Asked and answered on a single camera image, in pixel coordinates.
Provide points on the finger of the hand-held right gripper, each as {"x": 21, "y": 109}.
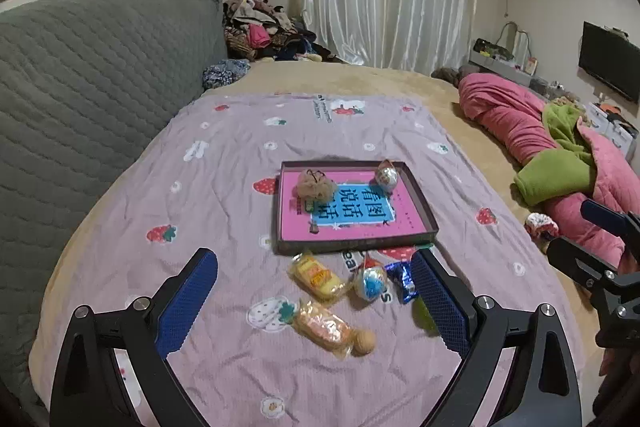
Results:
{"x": 602, "y": 214}
{"x": 575, "y": 259}

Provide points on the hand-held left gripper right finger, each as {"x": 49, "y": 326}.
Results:
{"x": 440, "y": 302}

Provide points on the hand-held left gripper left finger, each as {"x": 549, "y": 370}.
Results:
{"x": 187, "y": 302}

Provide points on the green fuzzy hair scrunchie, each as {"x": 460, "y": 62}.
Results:
{"x": 422, "y": 314}

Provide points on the blue snack packet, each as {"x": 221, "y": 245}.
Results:
{"x": 402, "y": 279}

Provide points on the brown walnut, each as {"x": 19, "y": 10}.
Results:
{"x": 365, "y": 341}

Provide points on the orange clear snack packet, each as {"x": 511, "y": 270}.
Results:
{"x": 322, "y": 329}

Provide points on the pink shallow box tray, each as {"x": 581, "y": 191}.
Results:
{"x": 295, "y": 229}

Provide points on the white red small scrunchie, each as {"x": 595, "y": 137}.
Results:
{"x": 541, "y": 223}

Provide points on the green fleece blanket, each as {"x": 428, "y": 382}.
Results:
{"x": 550, "y": 172}

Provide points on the foil wrapped egg toy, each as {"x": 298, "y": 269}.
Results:
{"x": 387, "y": 177}
{"x": 372, "y": 282}

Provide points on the white storage drawers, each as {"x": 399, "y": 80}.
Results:
{"x": 600, "y": 117}

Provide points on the yellow snack packet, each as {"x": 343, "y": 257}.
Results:
{"x": 315, "y": 277}

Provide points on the pink quilt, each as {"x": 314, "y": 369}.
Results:
{"x": 500, "y": 117}

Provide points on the black flat television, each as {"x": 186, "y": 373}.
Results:
{"x": 607, "y": 57}

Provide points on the purple strawberry printed blanket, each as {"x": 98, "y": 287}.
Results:
{"x": 225, "y": 147}

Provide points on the beige mesh bag of nuts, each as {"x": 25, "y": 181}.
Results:
{"x": 315, "y": 187}

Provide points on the brown cloth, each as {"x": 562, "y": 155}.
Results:
{"x": 450, "y": 76}

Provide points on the blue floral cloth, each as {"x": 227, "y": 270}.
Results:
{"x": 225, "y": 74}

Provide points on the grey quilted headboard cover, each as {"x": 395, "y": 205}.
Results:
{"x": 75, "y": 82}

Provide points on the pile of mixed clothes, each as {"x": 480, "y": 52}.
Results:
{"x": 255, "y": 32}

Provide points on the white metal frame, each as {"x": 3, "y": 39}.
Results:
{"x": 515, "y": 27}

